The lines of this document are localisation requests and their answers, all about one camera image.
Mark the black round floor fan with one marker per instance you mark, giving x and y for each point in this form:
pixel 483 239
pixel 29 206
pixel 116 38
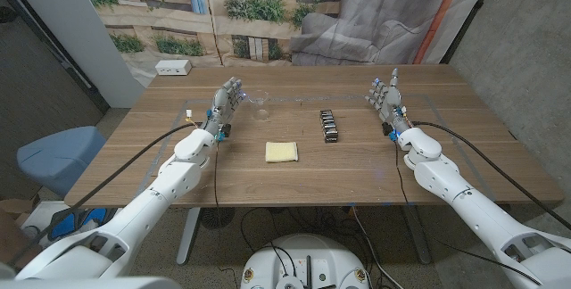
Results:
pixel 217 217

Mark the white table leg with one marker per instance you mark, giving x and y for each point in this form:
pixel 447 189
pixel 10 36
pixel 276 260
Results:
pixel 187 235

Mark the grey table leg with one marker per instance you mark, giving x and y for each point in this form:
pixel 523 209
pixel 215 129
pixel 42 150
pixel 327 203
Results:
pixel 417 235

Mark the white robot chest cover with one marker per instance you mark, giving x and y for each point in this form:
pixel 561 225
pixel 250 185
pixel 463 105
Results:
pixel 89 283

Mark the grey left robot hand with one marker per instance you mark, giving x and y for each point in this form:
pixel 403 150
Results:
pixel 222 106

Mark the yellow sponge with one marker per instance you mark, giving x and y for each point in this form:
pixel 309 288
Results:
pixel 281 151

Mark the blue black foot pedal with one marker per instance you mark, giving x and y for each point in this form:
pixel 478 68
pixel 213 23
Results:
pixel 96 217

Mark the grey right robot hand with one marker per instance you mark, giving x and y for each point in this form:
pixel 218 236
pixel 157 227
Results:
pixel 391 101

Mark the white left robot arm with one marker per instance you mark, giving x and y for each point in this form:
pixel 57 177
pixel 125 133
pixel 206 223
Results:
pixel 134 217

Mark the white floor board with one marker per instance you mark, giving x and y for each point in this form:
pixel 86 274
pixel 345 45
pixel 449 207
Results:
pixel 35 217

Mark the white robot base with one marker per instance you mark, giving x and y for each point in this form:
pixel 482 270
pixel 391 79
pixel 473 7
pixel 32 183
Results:
pixel 303 258

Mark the clear glass beaker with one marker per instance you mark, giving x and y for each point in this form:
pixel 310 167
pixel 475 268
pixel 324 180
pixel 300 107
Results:
pixel 261 114

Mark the white power strip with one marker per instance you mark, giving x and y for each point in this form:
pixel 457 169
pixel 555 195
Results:
pixel 173 67

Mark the brown cardboard box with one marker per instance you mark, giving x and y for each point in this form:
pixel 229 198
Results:
pixel 13 235

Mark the wooden table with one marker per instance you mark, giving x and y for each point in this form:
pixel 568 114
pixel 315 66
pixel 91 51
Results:
pixel 312 177

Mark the blue-grey padded chair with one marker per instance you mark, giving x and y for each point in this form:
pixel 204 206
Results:
pixel 58 159

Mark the black silver battery row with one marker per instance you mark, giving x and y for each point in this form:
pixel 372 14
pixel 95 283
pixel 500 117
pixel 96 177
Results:
pixel 329 126

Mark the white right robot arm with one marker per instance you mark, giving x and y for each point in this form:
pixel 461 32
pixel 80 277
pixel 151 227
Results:
pixel 482 217

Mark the printed fabric backdrop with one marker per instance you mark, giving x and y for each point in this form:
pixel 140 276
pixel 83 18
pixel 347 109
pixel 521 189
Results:
pixel 267 35

